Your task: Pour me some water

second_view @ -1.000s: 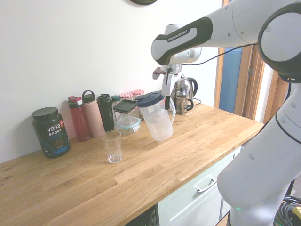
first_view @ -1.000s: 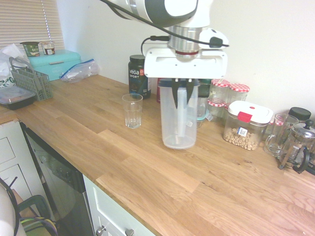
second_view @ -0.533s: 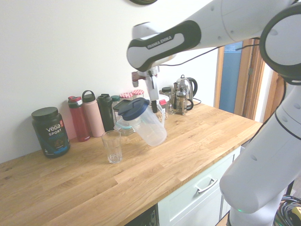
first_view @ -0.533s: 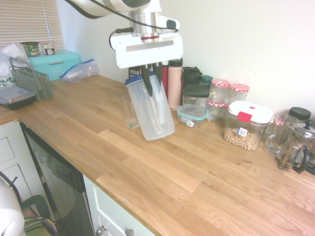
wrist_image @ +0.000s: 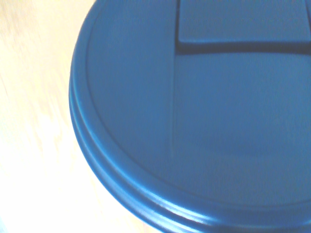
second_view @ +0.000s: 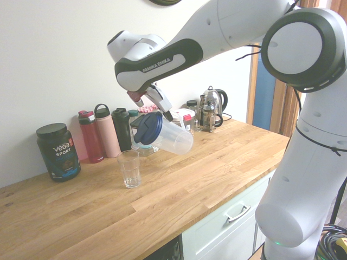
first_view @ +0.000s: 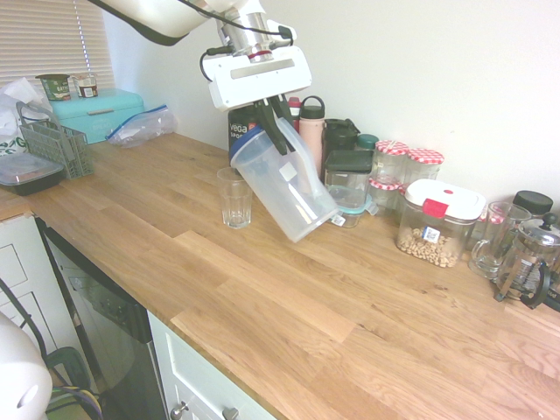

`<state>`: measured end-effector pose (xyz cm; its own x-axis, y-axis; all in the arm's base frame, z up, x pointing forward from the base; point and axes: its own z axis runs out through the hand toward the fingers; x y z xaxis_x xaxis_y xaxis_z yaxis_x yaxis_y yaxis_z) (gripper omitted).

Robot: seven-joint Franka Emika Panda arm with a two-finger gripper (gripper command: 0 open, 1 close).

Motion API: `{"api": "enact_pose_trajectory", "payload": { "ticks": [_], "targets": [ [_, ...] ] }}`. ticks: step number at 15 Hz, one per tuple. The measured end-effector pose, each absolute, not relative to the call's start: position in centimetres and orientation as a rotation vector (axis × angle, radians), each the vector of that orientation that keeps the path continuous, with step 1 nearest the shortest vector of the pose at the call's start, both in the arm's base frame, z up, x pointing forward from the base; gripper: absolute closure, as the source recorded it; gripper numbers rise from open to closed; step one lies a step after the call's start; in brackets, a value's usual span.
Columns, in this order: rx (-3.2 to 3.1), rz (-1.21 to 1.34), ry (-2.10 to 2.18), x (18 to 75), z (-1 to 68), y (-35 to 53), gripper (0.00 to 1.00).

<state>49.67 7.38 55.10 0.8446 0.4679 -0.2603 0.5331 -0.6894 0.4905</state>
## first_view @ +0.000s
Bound cereal canister white red lid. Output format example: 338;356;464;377
395;178;488;270

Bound black plastic food tray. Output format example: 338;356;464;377
0;152;67;197

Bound red water bottle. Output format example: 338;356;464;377
285;96;305;133

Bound clear zip bag blue seal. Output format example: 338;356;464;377
104;103;179;150

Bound square container black lid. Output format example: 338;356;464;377
323;149;375;207

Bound glass French press black handle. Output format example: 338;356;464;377
493;212;560;312

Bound floor cable bundle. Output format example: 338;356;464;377
42;345;107;420

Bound glass food container teal clips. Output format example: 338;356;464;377
326;185;380;230

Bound clear blinds wand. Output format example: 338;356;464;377
75;0;94;74

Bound white plastic shopping bag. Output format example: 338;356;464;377
0;77;54;159

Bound glass jar red gingham lid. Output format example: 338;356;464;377
403;147;445;187
374;139;410;186
367;176;406;216
395;182;413;221

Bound clear pitcher with blue lid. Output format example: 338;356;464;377
228;115;340;244

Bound clear jar dark green lid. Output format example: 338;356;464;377
354;132;380;152

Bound black Vega protein tub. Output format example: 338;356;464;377
227;106;264;164

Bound jar with black lid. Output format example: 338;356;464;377
511;189;555;221

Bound pale cabinet with drawer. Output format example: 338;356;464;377
145;309;282;420

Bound silver drawer handle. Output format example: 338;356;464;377
169;401;242;420

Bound green yoghurt cup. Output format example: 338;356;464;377
35;73;72;103

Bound white window blinds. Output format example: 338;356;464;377
0;0;111;95

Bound clear faceted drinking glass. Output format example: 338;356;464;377
216;166;255;230

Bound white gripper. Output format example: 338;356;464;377
199;45;314;157

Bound white side cabinet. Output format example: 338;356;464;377
0;213;89;378

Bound black dishwasher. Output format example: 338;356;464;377
36;215;170;420

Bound clear glass mug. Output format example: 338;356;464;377
467;200;533;282

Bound teal metal bread box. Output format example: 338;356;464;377
48;87;144;145

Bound grey plastic cutlery basket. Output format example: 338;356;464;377
16;101;95;181

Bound brown and white yoghurt cup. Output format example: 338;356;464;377
70;71;100;99

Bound pink water bottle black cap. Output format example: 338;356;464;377
297;95;327;166

